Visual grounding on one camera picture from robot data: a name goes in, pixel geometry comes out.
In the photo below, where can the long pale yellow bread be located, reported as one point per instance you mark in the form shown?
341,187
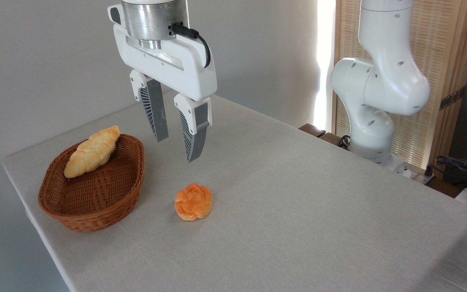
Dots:
91,152

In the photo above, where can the round orange bread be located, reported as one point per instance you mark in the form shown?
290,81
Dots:
193,202

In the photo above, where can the dark metal screen hinge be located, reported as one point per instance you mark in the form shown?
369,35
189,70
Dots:
452,98

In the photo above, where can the wooden folding screen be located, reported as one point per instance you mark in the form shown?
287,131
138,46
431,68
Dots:
444,40

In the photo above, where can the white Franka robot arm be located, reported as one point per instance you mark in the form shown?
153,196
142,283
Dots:
379,81

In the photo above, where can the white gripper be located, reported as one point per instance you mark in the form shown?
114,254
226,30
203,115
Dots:
176,65

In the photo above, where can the grey tablecloth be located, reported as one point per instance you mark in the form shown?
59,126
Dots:
298,202

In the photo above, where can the dark brown wooden furniture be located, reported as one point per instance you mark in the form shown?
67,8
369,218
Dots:
312,129

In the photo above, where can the brown woven wicker basket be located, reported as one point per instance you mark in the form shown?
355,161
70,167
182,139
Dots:
95,192

